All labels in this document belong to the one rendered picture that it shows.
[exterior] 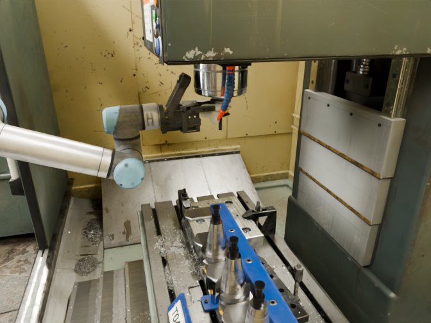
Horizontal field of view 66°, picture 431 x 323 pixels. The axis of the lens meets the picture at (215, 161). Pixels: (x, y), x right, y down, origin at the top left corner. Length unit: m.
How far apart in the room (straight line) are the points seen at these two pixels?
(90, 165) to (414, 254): 0.94
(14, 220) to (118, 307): 1.89
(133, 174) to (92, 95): 1.20
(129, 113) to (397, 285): 0.96
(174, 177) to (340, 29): 1.48
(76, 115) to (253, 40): 1.49
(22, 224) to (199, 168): 1.59
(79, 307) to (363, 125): 1.16
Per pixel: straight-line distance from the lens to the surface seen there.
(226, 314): 0.61
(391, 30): 0.85
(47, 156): 0.86
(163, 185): 1.99
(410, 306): 1.33
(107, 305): 1.34
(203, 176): 2.05
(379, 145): 1.08
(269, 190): 2.35
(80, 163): 0.86
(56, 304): 1.51
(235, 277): 0.61
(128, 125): 0.95
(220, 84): 0.93
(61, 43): 1.98
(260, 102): 2.19
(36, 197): 1.46
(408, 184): 1.09
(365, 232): 1.21
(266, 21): 0.69
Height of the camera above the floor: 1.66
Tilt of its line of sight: 23 degrees down
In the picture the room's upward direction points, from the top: straight up
